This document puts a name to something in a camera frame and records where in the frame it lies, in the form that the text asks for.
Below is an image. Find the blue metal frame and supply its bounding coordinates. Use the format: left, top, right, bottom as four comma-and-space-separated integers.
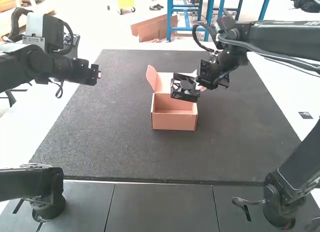
166, 0, 216, 42
219, 0, 274, 23

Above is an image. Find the black mat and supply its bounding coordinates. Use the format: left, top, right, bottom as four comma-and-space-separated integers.
28, 49, 303, 185

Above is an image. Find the black bag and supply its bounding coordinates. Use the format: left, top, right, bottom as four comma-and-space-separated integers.
289, 0, 320, 14

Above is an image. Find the wooden pallet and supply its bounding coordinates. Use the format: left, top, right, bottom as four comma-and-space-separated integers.
0, 0, 48, 14

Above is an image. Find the brown cardboard sheet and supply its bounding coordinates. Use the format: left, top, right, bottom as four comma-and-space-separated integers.
130, 13, 179, 43

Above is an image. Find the cardboard box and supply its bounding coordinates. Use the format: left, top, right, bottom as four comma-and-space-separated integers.
146, 64, 199, 131

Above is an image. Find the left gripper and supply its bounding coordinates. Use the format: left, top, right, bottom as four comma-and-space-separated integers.
71, 57, 102, 87

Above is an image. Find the dark base panel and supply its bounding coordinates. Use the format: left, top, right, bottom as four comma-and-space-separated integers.
0, 180, 116, 232
211, 184, 320, 232
104, 182, 221, 232

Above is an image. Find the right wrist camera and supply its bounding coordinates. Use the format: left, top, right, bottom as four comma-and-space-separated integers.
215, 16, 238, 34

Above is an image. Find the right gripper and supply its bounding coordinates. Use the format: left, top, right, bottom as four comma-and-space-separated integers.
195, 58, 230, 93

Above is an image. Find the black square fan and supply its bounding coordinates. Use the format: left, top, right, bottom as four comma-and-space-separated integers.
169, 72, 202, 104

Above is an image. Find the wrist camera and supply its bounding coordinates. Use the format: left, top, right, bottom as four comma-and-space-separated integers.
21, 12, 65, 53
215, 16, 238, 34

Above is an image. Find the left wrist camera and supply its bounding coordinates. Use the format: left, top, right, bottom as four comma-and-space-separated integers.
21, 12, 65, 53

